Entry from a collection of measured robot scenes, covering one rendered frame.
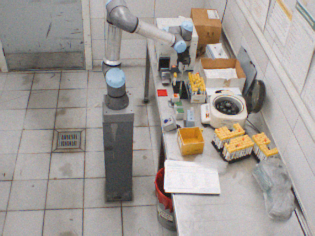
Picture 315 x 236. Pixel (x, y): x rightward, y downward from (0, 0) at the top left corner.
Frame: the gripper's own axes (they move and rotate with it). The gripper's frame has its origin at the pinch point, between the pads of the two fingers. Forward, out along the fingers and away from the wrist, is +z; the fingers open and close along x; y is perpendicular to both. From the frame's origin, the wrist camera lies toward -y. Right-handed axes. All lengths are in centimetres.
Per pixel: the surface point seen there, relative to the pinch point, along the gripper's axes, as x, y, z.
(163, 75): 9.9, 13.4, 13.7
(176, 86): 2.4, 2.8, 15.6
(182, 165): 9, -68, 16
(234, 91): -35.7, -9.7, 10.9
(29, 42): 133, 151, 68
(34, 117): 123, 74, 106
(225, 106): -23.8, -29.5, 6.7
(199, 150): -2, -59, 14
